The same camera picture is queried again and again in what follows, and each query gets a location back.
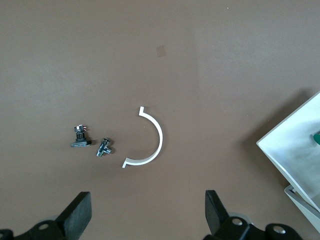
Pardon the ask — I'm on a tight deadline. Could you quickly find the black push button switch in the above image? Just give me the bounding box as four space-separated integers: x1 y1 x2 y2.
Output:
69 124 92 149

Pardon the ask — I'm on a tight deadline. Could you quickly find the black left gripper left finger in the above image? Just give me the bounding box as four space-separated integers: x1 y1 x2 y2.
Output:
0 191 93 240

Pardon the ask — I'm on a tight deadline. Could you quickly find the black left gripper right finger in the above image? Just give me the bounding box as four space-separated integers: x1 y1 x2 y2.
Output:
201 189 303 240

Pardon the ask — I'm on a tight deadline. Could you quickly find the white drawer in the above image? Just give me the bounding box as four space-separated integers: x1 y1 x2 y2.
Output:
256 91 320 218

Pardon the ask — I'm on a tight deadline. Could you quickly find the small metal fitting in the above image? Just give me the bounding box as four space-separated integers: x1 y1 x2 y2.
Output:
95 137 114 158

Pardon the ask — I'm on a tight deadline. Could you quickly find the white half ring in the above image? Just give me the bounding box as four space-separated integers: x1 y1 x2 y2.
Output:
121 105 164 169

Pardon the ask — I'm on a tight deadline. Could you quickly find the white drawer cabinet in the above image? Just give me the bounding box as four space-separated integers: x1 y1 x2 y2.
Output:
284 184 320 224

